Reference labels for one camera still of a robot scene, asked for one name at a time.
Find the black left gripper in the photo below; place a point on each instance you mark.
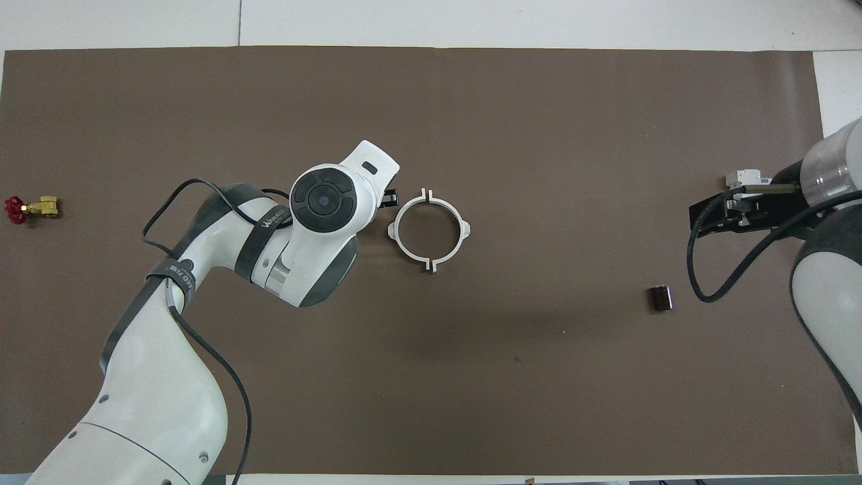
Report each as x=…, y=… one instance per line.
x=390, y=198

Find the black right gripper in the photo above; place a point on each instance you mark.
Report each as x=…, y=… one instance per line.
x=784, y=205

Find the white half pipe clamp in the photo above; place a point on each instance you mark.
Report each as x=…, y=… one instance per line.
x=396, y=234
x=462, y=236

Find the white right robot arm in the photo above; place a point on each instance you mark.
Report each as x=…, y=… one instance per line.
x=835, y=168

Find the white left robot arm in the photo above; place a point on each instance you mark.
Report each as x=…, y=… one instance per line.
x=155, y=404

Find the grey circuit breaker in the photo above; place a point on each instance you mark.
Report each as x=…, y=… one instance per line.
x=741, y=177

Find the small dark brown cylinder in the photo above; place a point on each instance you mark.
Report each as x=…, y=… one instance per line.
x=660, y=299

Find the brown table mat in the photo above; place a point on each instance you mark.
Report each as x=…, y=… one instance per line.
x=471, y=377

